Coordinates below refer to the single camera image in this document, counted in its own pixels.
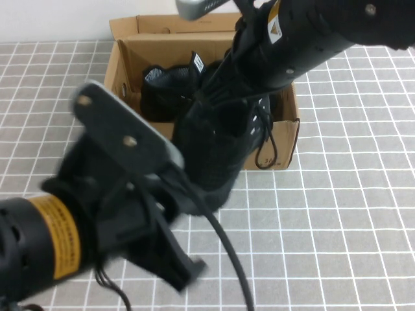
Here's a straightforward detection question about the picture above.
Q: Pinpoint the grey white-grid tablecloth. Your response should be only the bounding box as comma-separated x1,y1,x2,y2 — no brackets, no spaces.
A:
0,30,415,311

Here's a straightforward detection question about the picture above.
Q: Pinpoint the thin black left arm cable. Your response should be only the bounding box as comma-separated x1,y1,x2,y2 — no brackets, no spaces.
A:
92,265,134,311

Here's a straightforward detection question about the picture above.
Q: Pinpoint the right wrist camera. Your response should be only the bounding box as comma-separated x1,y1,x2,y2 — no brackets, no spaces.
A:
174,0,231,22

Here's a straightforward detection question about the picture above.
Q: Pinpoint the brown cardboard shoe box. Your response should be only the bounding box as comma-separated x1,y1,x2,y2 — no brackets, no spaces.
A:
103,12,301,171

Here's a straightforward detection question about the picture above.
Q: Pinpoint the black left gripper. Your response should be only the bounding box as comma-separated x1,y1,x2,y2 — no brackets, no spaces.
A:
41,129,208,292

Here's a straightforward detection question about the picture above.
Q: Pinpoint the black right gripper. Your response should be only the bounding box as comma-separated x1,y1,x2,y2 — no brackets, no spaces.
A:
194,0,273,104

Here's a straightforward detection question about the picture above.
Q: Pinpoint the black sneaker with white stripes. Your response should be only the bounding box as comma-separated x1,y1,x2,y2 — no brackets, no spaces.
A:
141,51,228,124
171,74,279,216

